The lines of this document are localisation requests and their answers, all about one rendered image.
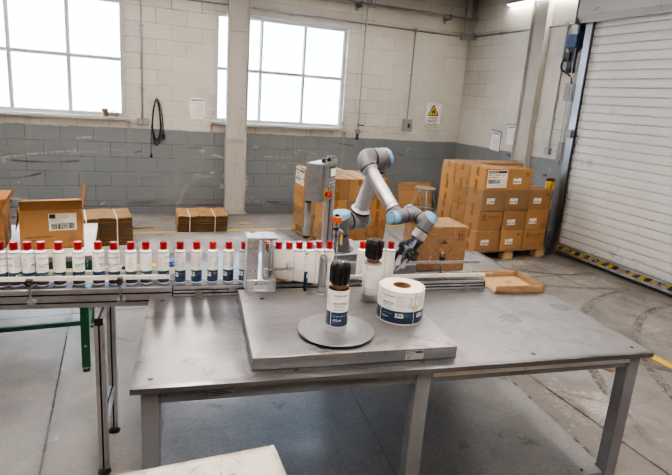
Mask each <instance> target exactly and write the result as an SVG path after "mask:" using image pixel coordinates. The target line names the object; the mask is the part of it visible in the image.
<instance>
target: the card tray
mask: <svg viewBox="0 0 672 475"><path fill-rule="evenodd" d="M472 273H485V276H484V277H482V278H484V280H485V287H487V288H488V289H490V290H491V291H493V292H494V293H519V292H543V288H544V285H543V284H541V283H539V282H538V281H536V280H534V279H532V278H531V277H529V276H527V275H525V274H523V273H522V272H520V271H518V270H478V271H472Z"/></svg>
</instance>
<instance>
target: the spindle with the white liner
mask: <svg viewBox="0 0 672 475"><path fill-rule="evenodd" d="M382 254H383V241H382V239H380V238H375V237H371V238H368V240H367V241H366V247H365V257H367V260H365V261H364V267H363V277H362V289H361V293H362V294H361V297H360V299H361V300H362V301H364V302H368V303H375V302H377V300H378V289H379V282H380V280H381V268H382V263H381V262H380V259H381V258H382Z"/></svg>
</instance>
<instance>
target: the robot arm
mask: <svg viewBox="0 0 672 475"><path fill-rule="evenodd" d="M393 162H394V156H393V154H392V152H391V150H389V149H388V148H383V147H381V148H367V149H364V150H363V151H361V152H360V154H359V156H358V160H357V163H358V167H359V170H360V172H361V174H362V175H363V176H365V178H364V181H363V184H362V186H361V189H360V192H359V194H358V197H357V200H356V203H355V204H353V205H352V206H351V209H350V211H349V210H347V209H336V210H334V211H333V216H334V214H340V216H341V217H342V223H340V226H339V227H340V229H341V230H342V231H343V232H344V233H342V234H343V237H342V245H341V244H340V237H341V234H340V233H341V232H340V231H339V240H338V252H346V251H349V250H350V243H349V239H348V233H349V231H350V230H356V229H362V228H365V227H367V226H368V225H369V223H370V221H371V217H370V216H371V215H370V211H369V206H370V203H371V201H372V198H373V196H374V193H376V195H377V197H378V199H379V200H380V202H381V204H382V205H383V207H384V209H385V210H386V212H387V214H386V220H387V222H388V223H389V224H391V225H398V224H401V223H407V222H414V223H415V224H417V226H416V228H415V229H414V231H413V232H412V234H411V236H410V237H412V238H413V239H412V238H411V239H408V240H405V241H402V242H400V243H399V245H398V247H400V248H399V249H398V250H397V251H396V253H395V262H394V271H397V270H399V269H404V268H405V267H406V263H408V262H409V261H410V260H411V261H413V262H414V261H415V260H416V258H417V257H418V255H419V253H418V252H417V249H418V248H419V246H420V245H422V244H423V241H424V240H425V238H427V235H428V234H429V233H430V231H431V230H432V228H433V227H434V225H435V223H436V222H437V220H438V216H437V215H435V214H434V213H432V212H431V211H429V210H427V211H426V212H423V211H421V210H420V209H418V208H417V207H415V206H413V205H411V204H408V205H407V206H405V207H404V208H403V209H401V207H400V206H399V204H398V202H397V201H396V199H395V198H394V196H393V194H392V193H391V191H390V189H389V188H388V186H387V184H386V183H385V181H384V179H383V178H382V176H381V175H384V174H385V172H386V169H387V168H390V167H391V166H392V165H393ZM422 231H423V232H422ZM336 242H337V231H335V239H334V252H336ZM402 255H403V256H404V257H406V258H402ZM416 255H417V257H416ZM415 257H416V258H415ZM414 258H415V260H414ZM400 260H401V261H400Z"/></svg>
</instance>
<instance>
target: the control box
mask: <svg viewBox="0 0 672 475"><path fill-rule="evenodd" d="M321 162H322V160H317V161H312V162H307V165H306V182H305V200H306V201H313V202H320V203H321V202H324V201H326V200H329V199H331V198H333V197H334V193H335V186H334V187H332V188H329V181H330V180H333V179H336V176H334V177H331V178H330V167H331V166H335V165H337V163H335V162H334V161H332V162H326V163H321ZM328 191H331V192H332V197H331V198H327V196H325V193H326V192H328Z"/></svg>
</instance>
